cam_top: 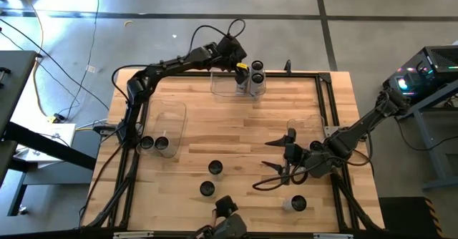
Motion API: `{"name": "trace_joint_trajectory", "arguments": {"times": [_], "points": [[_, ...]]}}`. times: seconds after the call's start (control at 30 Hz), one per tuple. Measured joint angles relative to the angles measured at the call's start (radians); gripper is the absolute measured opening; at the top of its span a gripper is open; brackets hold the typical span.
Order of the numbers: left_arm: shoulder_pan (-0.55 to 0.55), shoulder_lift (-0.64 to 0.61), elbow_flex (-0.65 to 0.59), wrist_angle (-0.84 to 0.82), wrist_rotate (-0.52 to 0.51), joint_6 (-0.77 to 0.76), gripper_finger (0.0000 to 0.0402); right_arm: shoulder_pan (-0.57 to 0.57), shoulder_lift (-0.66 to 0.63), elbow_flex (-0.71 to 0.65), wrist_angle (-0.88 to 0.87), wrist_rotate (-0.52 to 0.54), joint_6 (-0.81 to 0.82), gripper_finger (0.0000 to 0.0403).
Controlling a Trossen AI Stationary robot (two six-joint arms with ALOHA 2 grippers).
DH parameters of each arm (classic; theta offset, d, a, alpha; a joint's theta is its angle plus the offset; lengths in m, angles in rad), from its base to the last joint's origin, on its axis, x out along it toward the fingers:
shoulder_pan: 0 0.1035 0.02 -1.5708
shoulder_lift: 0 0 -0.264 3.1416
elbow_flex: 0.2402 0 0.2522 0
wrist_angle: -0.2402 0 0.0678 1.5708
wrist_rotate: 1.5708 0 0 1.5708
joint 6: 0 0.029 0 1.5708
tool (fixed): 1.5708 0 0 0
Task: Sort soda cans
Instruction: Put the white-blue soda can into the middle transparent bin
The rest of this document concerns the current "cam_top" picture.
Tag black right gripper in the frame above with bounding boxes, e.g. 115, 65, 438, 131
261, 128, 336, 185

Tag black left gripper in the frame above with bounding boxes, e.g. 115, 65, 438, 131
218, 34, 250, 87

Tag yellow floor cable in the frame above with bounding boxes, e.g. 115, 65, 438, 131
14, 0, 58, 124

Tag black computer case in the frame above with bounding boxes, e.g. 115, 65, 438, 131
381, 44, 458, 107

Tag clear plastic bin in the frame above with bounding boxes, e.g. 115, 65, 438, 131
142, 99, 188, 160
286, 114, 327, 168
209, 69, 268, 99

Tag white edge bracket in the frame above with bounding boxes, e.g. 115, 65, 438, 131
112, 230, 155, 239
313, 233, 354, 239

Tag black box hazard stripes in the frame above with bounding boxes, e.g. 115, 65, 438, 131
378, 196, 444, 239

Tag black floor cable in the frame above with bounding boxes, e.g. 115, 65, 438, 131
0, 16, 110, 111

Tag grey metal stand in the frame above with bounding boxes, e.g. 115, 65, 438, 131
396, 78, 458, 192

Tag white flat box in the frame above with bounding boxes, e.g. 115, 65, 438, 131
21, 122, 77, 163

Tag yellow black plug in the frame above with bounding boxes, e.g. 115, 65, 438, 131
46, 113, 67, 124

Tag thin dark floor cable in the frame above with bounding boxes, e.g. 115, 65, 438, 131
66, 0, 102, 120

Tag black desk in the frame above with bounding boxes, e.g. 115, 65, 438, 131
0, 50, 98, 217

